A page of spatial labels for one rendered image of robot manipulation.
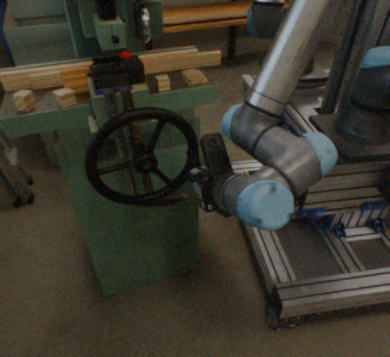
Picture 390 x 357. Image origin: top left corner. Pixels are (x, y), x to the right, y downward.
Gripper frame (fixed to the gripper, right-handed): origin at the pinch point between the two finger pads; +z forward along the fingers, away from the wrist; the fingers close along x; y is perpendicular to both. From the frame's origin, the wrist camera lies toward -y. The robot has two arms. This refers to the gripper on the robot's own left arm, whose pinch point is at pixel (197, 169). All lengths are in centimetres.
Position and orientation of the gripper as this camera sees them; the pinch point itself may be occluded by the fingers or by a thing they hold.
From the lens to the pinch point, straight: 78.8
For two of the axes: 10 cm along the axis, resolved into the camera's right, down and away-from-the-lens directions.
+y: 1.8, 9.7, 1.6
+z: -3.0, -1.0, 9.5
